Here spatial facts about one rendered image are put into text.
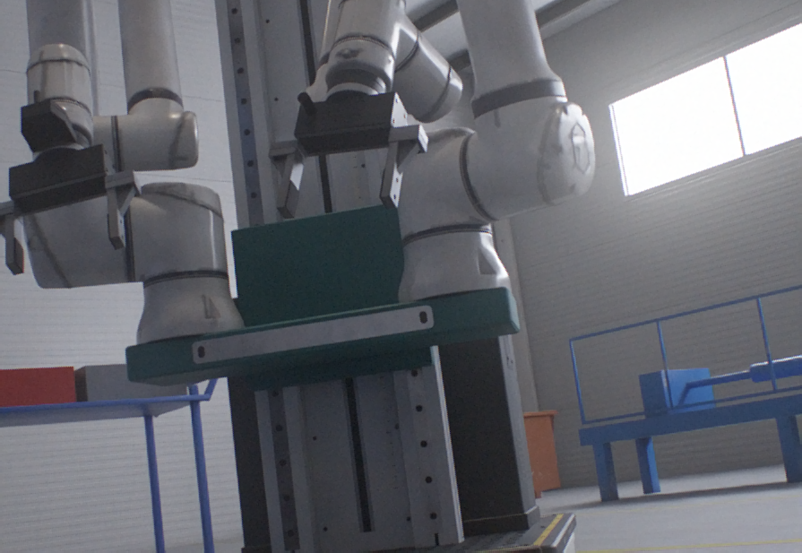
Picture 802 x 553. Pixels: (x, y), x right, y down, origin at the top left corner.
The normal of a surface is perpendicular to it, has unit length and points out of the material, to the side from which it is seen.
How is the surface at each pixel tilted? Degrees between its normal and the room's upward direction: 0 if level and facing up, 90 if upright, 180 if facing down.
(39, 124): 155
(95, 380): 90
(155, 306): 71
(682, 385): 90
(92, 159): 66
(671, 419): 90
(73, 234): 99
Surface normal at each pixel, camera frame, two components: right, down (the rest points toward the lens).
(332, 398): -0.20, -0.16
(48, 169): -0.13, -0.55
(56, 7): 0.11, -0.04
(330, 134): -0.13, 0.85
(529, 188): -0.33, 0.62
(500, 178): -0.51, 0.23
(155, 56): 0.26, -0.56
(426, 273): -0.51, -0.46
